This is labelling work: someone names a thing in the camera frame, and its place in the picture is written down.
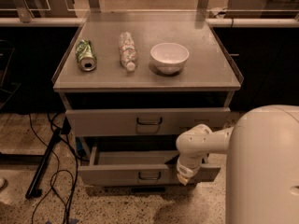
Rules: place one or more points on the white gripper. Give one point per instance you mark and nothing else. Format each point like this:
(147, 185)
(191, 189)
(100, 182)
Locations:
(186, 172)

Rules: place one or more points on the grey drawer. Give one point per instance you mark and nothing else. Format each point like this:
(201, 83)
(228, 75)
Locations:
(131, 168)
(153, 121)

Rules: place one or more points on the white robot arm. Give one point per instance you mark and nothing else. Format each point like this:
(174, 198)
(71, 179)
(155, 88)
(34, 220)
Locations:
(262, 165)

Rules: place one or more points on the grey top drawer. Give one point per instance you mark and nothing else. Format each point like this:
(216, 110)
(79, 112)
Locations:
(153, 121)

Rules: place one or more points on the grey drawer cabinet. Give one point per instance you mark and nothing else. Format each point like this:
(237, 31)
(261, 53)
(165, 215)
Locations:
(209, 79)

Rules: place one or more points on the white bowl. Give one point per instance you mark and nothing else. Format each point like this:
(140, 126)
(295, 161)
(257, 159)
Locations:
(169, 58)

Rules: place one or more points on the clear plastic water bottle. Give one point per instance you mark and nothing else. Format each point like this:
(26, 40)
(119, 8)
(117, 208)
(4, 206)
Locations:
(128, 52)

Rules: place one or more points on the black floor stand bar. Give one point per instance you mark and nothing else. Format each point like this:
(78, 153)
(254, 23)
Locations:
(33, 190)

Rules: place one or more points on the crushed green soda can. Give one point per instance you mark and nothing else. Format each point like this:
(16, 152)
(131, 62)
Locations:
(85, 56)

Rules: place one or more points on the white counter rail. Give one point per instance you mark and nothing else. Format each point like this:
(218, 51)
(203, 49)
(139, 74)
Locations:
(234, 23)

